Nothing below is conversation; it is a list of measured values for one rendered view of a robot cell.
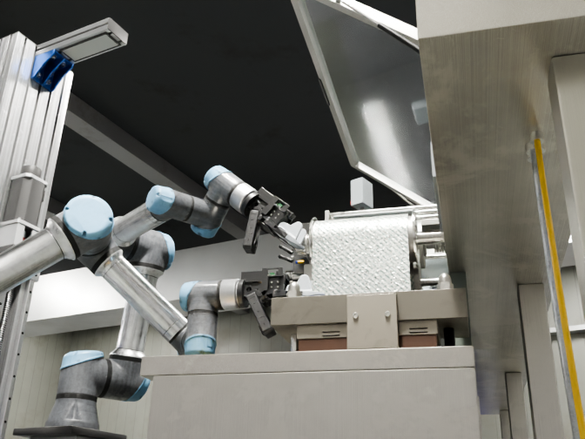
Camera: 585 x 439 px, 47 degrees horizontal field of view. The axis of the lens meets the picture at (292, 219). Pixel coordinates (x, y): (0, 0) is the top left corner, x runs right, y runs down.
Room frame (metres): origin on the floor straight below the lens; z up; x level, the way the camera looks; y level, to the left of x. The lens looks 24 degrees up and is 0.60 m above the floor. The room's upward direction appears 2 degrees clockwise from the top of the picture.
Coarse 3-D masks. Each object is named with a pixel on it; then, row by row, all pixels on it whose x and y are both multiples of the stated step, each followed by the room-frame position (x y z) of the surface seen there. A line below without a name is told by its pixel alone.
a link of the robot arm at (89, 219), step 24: (72, 216) 1.46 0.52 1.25; (96, 216) 1.48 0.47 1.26; (24, 240) 1.48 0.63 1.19; (48, 240) 1.48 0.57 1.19; (72, 240) 1.49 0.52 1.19; (96, 240) 1.52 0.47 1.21; (0, 264) 1.45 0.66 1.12; (24, 264) 1.47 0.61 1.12; (48, 264) 1.51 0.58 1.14; (0, 288) 1.47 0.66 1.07
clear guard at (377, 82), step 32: (320, 32) 1.62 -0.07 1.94; (352, 32) 1.51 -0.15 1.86; (384, 32) 1.42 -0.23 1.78; (352, 64) 1.69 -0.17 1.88; (384, 64) 1.58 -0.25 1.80; (416, 64) 1.48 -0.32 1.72; (352, 96) 1.89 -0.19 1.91; (384, 96) 1.75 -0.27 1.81; (416, 96) 1.64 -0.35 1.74; (352, 128) 2.15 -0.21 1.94; (384, 128) 1.98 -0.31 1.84; (416, 128) 1.83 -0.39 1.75; (384, 160) 2.25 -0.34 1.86; (416, 160) 2.06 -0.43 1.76; (416, 192) 2.35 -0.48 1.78
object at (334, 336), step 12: (336, 324) 1.35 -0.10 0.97; (408, 324) 1.31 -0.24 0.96; (420, 324) 1.30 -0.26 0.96; (432, 324) 1.30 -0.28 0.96; (300, 336) 1.37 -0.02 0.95; (312, 336) 1.36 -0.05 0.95; (324, 336) 1.36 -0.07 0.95; (336, 336) 1.35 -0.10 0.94; (408, 336) 1.31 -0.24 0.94; (420, 336) 1.30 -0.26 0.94; (432, 336) 1.30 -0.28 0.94; (300, 348) 1.37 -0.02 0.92; (312, 348) 1.36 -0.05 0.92; (324, 348) 1.36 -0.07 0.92; (336, 348) 1.35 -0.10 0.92
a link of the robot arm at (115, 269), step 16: (112, 240) 1.65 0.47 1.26; (80, 256) 1.62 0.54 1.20; (96, 256) 1.63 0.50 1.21; (112, 256) 1.64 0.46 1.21; (96, 272) 1.66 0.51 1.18; (112, 272) 1.65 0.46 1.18; (128, 272) 1.66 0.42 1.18; (128, 288) 1.67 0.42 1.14; (144, 288) 1.67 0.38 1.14; (144, 304) 1.68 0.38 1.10; (160, 304) 1.69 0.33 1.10; (160, 320) 1.69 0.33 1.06; (176, 320) 1.70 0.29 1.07; (176, 336) 1.71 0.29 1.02
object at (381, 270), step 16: (320, 256) 1.55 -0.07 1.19; (336, 256) 1.54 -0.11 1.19; (352, 256) 1.53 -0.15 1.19; (368, 256) 1.52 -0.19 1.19; (384, 256) 1.51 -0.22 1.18; (400, 256) 1.50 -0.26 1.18; (320, 272) 1.55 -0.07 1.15; (336, 272) 1.54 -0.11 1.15; (352, 272) 1.53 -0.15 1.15; (368, 272) 1.52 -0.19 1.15; (384, 272) 1.51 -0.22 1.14; (400, 272) 1.50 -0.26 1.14; (320, 288) 1.55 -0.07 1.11; (336, 288) 1.54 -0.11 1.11; (352, 288) 1.53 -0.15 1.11; (368, 288) 1.52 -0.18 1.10; (384, 288) 1.51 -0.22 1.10; (400, 288) 1.50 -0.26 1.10
